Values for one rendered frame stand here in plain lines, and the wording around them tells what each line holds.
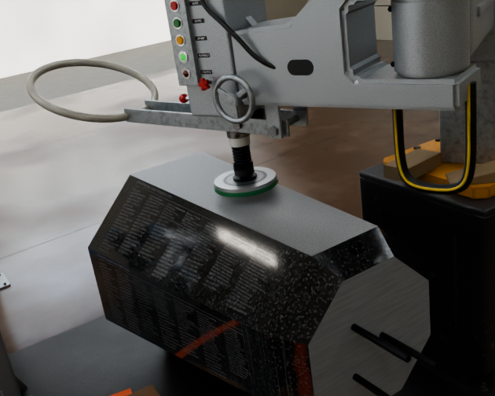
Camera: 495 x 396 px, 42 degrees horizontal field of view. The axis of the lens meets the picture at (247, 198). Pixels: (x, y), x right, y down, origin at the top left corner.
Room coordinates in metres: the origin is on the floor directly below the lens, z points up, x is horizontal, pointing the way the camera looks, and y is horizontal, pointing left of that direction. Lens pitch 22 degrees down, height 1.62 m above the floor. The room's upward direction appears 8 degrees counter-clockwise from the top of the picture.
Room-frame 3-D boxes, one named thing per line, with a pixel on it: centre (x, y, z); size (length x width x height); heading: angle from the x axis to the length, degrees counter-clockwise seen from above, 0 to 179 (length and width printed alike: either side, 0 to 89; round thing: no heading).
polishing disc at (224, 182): (2.05, 0.00, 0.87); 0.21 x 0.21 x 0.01
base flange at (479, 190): (2.22, -0.85, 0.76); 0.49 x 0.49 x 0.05; 29
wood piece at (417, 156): (2.14, -0.60, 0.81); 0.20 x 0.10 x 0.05; 127
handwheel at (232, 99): (1.89, -0.02, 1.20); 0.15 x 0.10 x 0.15; 52
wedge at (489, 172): (1.99, -0.78, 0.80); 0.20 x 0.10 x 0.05; 80
